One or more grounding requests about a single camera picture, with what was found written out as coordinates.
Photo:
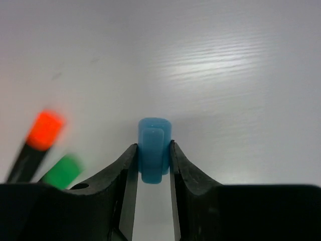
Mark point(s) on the black highlighter orange cap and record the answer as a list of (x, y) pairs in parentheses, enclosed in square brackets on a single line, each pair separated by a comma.
[(39, 140)]

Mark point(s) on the light blue highlighter cap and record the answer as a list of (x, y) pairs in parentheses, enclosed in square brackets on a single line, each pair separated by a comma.
[(154, 138)]

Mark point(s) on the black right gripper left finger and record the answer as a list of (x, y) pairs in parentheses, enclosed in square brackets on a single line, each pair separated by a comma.
[(101, 207)]

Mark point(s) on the black highlighter green cap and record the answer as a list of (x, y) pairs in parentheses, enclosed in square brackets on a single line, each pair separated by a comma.
[(64, 172)]

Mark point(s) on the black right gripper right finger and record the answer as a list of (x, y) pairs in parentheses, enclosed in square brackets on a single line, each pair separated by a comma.
[(204, 209)]

